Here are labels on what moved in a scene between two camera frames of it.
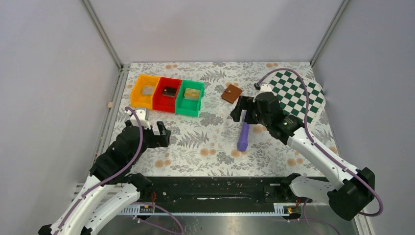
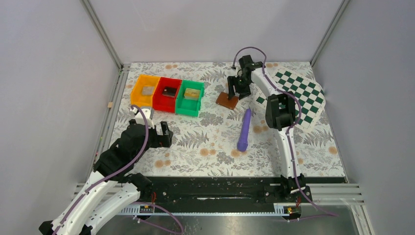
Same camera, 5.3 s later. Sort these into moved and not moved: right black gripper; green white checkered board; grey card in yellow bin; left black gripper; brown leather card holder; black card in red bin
Moved: brown leather card holder; right black gripper
Not moved: black card in red bin; left black gripper; grey card in yellow bin; green white checkered board
